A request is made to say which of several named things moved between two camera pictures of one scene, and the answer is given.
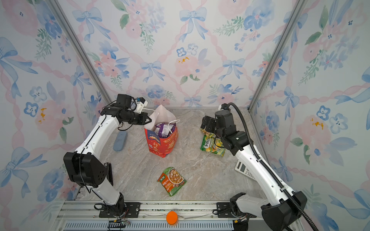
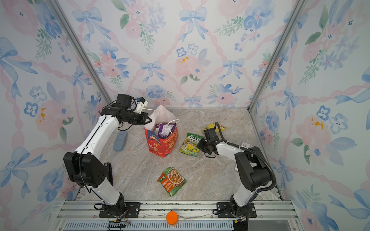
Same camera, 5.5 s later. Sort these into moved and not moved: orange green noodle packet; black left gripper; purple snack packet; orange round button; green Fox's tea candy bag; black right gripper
Moved: black right gripper; green Fox's tea candy bag
Not moved: purple snack packet; black left gripper; orange round button; orange green noodle packet
